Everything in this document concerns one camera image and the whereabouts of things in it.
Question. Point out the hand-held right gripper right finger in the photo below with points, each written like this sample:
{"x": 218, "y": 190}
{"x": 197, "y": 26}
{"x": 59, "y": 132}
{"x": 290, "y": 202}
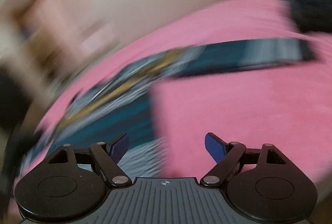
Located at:
{"x": 215, "y": 147}

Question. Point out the pink fleece blanket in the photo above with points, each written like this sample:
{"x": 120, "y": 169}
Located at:
{"x": 233, "y": 109}

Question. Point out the striped navy sweater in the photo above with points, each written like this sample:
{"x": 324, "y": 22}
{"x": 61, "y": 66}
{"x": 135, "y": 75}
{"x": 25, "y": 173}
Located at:
{"x": 124, "y": 120}

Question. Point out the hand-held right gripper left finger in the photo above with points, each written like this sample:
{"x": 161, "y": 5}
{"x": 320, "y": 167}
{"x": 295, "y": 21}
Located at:
{"x": 119, "y": 147}

